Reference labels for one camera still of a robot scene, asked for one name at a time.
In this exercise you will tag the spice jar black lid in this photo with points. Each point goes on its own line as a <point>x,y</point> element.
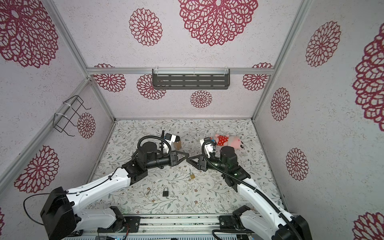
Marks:
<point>178,143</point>

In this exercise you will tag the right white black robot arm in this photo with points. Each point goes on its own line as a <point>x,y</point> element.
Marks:
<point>266,219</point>

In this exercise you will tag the pink plush toy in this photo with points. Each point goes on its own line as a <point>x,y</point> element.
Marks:
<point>230,141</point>

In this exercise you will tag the black wire wall rack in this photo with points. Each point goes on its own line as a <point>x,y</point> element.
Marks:
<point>62,120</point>

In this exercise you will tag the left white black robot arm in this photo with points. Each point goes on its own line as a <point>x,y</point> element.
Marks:
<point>64,211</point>

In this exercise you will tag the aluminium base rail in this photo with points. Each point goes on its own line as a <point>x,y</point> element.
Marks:
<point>189,227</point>

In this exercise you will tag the black padlock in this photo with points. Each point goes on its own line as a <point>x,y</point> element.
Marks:
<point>165,192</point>

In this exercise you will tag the dark grey wall shelf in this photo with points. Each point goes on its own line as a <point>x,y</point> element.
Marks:
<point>191,80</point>

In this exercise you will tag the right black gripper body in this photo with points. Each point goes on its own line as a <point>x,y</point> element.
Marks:
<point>204,165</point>

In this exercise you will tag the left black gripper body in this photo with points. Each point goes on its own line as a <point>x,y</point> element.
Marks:
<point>160,162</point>

